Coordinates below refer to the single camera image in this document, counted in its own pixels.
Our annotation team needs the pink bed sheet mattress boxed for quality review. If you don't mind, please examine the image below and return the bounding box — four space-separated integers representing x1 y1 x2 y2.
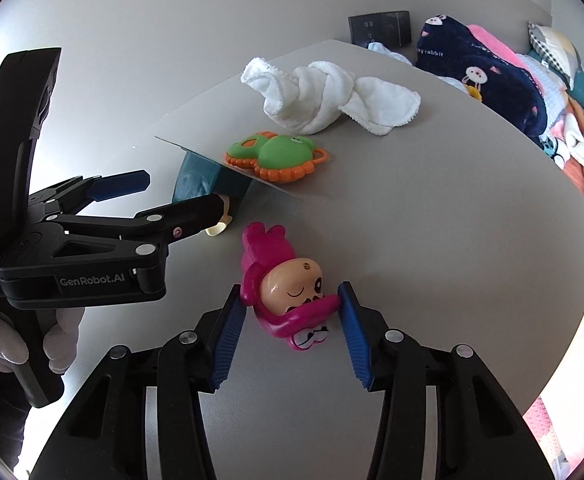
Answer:
521 98 584 470

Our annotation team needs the yellow fuzzy cloth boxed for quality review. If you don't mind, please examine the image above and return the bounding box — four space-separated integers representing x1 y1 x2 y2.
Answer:
466 84 483 102

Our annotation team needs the navy rabbit print blanket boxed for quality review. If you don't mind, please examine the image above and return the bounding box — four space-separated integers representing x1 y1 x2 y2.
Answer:
415 14 547 141

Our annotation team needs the light blue baby cloth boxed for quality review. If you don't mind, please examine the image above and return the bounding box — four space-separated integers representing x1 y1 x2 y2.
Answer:
367 41 412 66

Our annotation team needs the black wall switch panel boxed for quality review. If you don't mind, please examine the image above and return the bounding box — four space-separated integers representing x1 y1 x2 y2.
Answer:
348 10 412 50

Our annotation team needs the pink monkey toy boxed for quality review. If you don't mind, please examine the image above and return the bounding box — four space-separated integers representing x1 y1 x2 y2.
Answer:
241 222 341 351

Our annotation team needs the white towel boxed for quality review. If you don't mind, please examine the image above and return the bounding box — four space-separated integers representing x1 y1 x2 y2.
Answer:
241 58 421 136

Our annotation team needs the teal cardboard blister package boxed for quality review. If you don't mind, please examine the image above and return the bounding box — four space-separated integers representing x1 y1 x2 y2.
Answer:
156 136 292 236

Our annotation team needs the patterned grey yellow pillow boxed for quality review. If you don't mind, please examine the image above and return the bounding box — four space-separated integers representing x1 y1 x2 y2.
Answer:
527 22 582 90

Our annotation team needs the green orange seahorse toy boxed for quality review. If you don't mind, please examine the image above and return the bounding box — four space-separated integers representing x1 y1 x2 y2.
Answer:
225 131 329 184

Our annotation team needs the white cartoon print cloth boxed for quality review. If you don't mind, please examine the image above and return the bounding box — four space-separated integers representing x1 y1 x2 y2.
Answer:
538 132 571 170

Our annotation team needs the white gloved left hand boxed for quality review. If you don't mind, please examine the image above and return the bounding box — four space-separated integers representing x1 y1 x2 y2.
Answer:
0 306 87 376

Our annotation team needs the pink fleece blanket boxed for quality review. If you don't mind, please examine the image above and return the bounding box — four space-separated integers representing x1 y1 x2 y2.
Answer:
468 24 544 93

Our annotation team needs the light blue knitted blanket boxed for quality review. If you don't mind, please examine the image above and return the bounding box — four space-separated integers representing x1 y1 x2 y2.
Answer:
516 53 569 129

